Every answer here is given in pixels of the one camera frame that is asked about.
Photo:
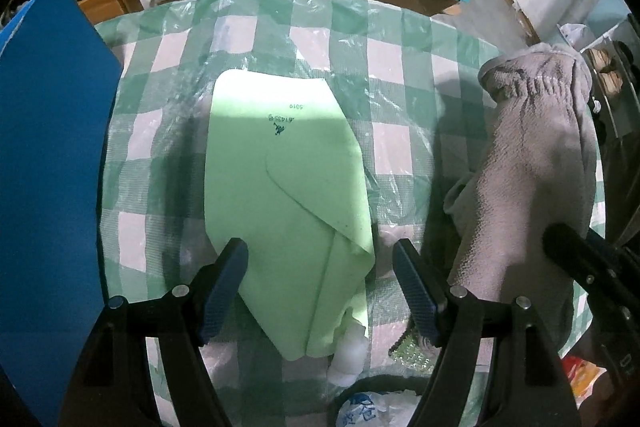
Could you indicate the beige grey towel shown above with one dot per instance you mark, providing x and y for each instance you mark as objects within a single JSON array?
[{"x": 525, "y": 187}]

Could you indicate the blue board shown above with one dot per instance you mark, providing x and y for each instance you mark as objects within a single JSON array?
[{"x": 50, "y": 157}]

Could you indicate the green sequin piece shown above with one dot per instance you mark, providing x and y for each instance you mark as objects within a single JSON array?
[{"x": 412, "y": 354}]

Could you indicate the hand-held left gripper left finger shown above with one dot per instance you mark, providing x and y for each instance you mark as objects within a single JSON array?
[{"x": 225, "y": 289}]

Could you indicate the blue printed plastic bag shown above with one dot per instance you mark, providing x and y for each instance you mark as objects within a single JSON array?
[{"x": 375, "y": 409}]

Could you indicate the light green cloth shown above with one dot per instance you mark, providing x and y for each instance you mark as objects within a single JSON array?
[{"x": 280, "y": 187}]

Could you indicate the yellow orange packet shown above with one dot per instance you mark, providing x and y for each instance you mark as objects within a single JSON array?
[{"x": 582, "y": 377}]

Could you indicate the shoe rack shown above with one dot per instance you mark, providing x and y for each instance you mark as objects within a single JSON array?
[{"x": 620, "y": 107}]

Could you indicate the brown shoe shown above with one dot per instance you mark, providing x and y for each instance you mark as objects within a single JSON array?
[
  {"x": 605, "y": 59},
  {"x": 611, "y": 83}
]

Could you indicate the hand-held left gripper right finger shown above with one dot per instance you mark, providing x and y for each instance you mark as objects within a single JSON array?
[{"x": 415, "y": 294}]

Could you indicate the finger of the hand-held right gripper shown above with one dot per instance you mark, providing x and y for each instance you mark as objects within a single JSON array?
[{"x": 575, "y": 252}]

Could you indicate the green white checked tablecloth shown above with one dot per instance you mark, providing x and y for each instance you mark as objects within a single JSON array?
[{"x": 400, "y": 57}]

